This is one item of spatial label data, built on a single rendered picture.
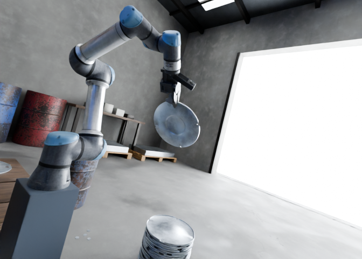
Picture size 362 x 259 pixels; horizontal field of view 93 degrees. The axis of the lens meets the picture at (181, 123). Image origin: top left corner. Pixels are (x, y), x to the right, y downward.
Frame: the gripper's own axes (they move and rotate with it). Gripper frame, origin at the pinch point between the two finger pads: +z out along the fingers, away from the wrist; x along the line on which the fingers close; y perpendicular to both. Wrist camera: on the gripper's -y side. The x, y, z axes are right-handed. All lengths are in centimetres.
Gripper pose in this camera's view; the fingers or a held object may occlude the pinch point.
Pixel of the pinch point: (176, 105)
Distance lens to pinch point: 92.2
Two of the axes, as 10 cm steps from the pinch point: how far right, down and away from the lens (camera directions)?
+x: -3.4, 6.0, -7.3
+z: -0.1, 7.7, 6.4
